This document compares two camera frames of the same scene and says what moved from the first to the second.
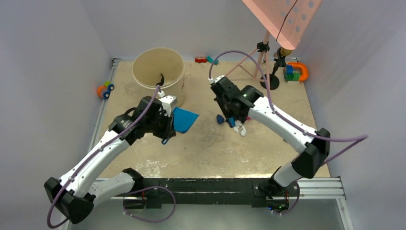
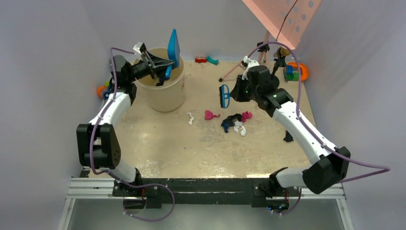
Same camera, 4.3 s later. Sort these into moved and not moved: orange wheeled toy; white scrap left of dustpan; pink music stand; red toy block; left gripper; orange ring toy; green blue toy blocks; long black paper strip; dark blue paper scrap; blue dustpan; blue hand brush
Moved: dark blue paper scrap; left gripper; blue dustpan; blue hand brush
Not moved: green blue toy blocks; white scrap left of dustpan; long black paper strip; orange wheeled toy; pink music stand; orange ring toy; red toy block
